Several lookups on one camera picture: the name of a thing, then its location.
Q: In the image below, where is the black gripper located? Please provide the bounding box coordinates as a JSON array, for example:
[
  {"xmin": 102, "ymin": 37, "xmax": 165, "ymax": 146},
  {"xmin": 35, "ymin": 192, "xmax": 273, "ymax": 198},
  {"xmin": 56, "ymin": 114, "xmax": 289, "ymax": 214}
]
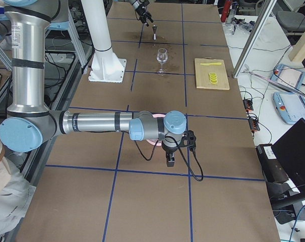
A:
[
  {"xmin": 161, "ymin": 140, "xmax": 178, "ymax": 167},
  {"xmin": 135, "ymin": 0, "xmax": 153, "ymax": 27}
]

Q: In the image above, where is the steel cocktail jigger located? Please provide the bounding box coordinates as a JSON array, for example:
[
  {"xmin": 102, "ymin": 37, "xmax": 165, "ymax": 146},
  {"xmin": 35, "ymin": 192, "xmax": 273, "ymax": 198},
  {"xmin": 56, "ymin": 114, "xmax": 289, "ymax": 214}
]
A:
[{"xmin": 152, "ymin": 25, "xmax": 157, "ymax": 40}]

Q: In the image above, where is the pink bowl of ice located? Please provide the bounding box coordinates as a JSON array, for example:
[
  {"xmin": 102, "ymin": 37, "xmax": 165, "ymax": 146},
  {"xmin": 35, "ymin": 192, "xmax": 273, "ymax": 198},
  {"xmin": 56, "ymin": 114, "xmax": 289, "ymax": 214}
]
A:
[{"xmin": 146, "ymin": 113, "xmax": 165, "ymax": 146}]

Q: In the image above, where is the clear wine glass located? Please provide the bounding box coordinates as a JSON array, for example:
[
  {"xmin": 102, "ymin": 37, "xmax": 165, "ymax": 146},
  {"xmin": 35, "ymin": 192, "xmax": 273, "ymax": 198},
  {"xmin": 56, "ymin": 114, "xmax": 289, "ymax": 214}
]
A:
[{"xmin": 156, "ymin": 48, "xmax": 168, "ymax": 76}]

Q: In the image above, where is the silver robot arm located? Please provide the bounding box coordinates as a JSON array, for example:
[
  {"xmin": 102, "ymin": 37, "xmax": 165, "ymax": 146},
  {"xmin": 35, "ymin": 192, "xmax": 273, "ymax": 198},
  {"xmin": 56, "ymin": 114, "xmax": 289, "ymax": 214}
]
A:
[
  {"xmin": 0, "ymin": 1, "xmax": 188, "ymax": 166},
  {"xmin": 129, "ymin": 0, "xmax": 154, "ymax": 27}
]

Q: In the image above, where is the yellow plastic knife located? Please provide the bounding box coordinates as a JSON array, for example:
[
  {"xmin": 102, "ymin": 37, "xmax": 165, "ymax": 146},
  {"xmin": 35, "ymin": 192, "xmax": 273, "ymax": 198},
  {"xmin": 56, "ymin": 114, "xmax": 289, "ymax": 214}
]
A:
[{"xmin": 200, "ymin": 62, "xmax": 222, "ymax": 66}]

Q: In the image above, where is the red bottle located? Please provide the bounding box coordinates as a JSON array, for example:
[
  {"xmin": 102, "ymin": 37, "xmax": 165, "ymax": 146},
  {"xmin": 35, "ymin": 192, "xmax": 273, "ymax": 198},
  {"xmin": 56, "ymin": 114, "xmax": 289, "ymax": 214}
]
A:
[{"xmin": 221, "ymin": 0, "xmax": 232, "ymax": 23}]

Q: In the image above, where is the bamboo cutting board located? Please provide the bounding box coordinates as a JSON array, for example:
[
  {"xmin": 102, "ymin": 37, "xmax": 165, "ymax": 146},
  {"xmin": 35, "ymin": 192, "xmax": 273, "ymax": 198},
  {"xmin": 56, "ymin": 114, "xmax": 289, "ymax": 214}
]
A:
[{"xmin": 194, "ymin": 58, "xmax": 230, "ymax": 90}]

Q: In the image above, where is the orange connector block lower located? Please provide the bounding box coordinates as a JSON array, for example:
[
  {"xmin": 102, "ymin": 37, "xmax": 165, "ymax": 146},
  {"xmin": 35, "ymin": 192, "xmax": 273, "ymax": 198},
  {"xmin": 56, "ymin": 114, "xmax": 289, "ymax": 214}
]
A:
[{"xmin": 248, "ymin": 116, "xmax": 260, "ymax": 133}]

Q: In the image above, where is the orange connector block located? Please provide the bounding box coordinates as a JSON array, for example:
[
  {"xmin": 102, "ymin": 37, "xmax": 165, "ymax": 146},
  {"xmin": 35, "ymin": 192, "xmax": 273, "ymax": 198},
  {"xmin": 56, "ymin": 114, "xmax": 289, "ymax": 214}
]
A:
[
  {"xmin": 243, "ymin": 99, "xmax": 254, "ymax": 112},
  {"xmin": 248, "ymin": 116, "xmax": 260, "ymax": 133}
]

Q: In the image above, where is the orange connector block upper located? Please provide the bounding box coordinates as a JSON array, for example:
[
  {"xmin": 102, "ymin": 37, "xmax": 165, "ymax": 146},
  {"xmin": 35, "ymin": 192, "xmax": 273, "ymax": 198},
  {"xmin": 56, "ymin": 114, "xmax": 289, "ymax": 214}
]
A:
[{"xmin": 243, "ymin": 99, "xmax": 254, "ymax": 112}]

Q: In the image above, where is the black box device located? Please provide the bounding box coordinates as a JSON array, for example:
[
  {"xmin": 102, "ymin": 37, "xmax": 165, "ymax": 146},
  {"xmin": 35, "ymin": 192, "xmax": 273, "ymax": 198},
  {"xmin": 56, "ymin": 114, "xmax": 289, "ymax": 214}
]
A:
[{"xmin": 256, "ymin": 144, "xmax": 288, "ymax": 184}]

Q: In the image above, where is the black laptop computer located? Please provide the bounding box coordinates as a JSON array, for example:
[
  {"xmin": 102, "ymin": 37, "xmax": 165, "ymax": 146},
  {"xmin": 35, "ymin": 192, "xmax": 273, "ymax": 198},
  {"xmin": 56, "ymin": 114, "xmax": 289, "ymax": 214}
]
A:
[{"xmin": 272, "ymin": 118, "xmax": 305, "ymax": 187}]

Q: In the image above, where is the metal rod on side table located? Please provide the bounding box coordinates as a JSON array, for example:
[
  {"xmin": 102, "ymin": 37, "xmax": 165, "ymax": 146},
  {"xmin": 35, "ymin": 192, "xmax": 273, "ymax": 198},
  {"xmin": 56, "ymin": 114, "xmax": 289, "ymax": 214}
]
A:
[{"xmin": 242, "ymin": 70, "xmax": 305, "ymax": 98}]

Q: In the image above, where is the lower teach pendant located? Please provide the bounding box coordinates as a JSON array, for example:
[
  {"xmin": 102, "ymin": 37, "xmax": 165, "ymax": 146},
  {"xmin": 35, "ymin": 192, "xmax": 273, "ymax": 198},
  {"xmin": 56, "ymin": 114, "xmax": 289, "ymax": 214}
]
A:
[{"xmin": 273, "ymin": 92, "xmax": 305, "ymax": 125}]

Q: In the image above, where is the teach pendant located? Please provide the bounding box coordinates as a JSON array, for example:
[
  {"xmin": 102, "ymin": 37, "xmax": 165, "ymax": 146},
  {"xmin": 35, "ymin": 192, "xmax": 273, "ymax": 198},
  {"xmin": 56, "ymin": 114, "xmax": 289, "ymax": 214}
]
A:
[
  {"xmin": 273, "ymin": 92, "xmax": 305, "ymax": 125},
  {"xmin": 271, "ymin": 64, "xmax": 305, "ymax": 89}
]

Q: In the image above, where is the upper teach pendant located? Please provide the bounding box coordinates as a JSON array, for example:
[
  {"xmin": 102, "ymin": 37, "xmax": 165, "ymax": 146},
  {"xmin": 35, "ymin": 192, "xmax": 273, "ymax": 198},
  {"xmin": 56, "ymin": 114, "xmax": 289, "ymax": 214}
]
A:
[{"xmin": 271, "ymin": 64, "xmax": 305, "ymax": 89}]

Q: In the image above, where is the person in white shirt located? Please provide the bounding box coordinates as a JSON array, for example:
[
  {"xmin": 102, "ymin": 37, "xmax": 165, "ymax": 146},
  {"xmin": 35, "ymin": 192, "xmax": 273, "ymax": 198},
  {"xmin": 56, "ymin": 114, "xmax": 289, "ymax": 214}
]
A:
[{"xmin": 0, "ymin": 133, "xmax": 37, "ymax": 237}]

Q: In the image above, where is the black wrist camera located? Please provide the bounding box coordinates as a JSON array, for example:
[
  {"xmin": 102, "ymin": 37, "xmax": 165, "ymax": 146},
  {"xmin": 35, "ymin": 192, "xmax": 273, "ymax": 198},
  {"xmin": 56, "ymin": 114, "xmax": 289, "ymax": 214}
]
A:
[{"xmin": 179, "ymin": 130, "xmax": 196, "ymax": 152}]

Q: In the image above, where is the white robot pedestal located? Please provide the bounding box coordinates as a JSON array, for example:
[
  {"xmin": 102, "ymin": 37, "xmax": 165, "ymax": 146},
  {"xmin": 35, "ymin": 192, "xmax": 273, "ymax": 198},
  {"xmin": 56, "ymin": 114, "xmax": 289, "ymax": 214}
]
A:
[{"xmin": 81, "ymin": 0, "xmax": 127, "ymax": 83}]

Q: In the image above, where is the aluminium frame post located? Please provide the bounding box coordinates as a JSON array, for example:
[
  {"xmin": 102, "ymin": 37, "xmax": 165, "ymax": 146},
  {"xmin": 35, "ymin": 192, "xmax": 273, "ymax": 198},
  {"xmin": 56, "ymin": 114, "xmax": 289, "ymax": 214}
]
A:
[{"xmin": 233, "ymin": 0, "xmax": 277, "ymax": 78}]

